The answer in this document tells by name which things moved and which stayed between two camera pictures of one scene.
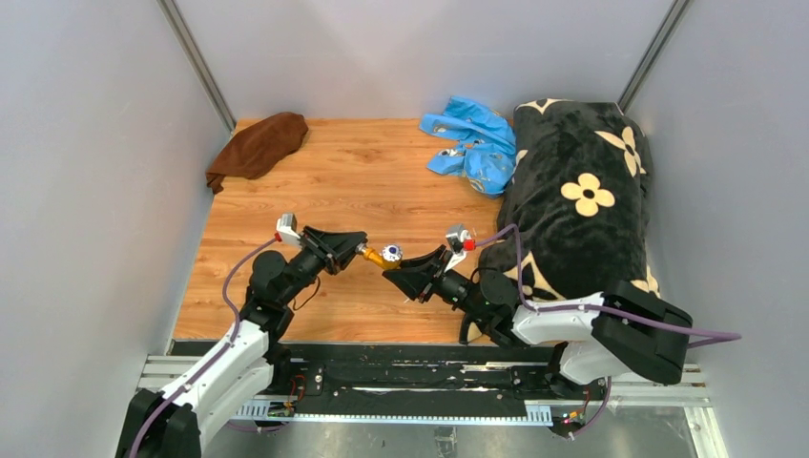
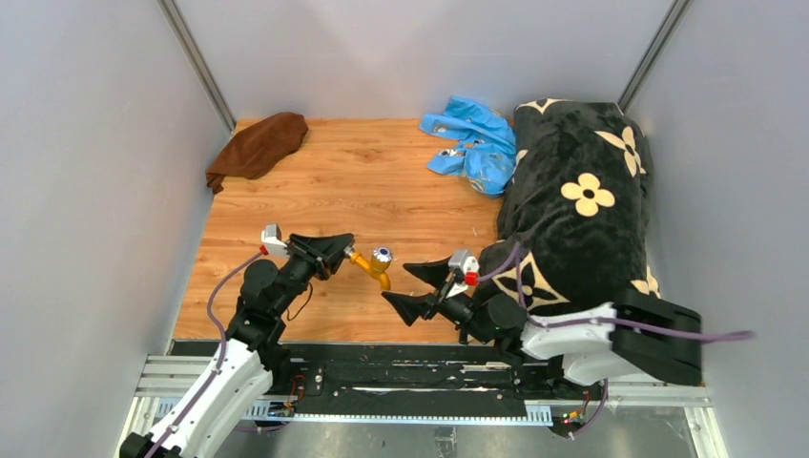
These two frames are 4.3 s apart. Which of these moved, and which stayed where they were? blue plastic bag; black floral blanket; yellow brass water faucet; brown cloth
Moved: yellow brass water faucet
Stayed: brown cloth; black floral blanket; blue plastic bag
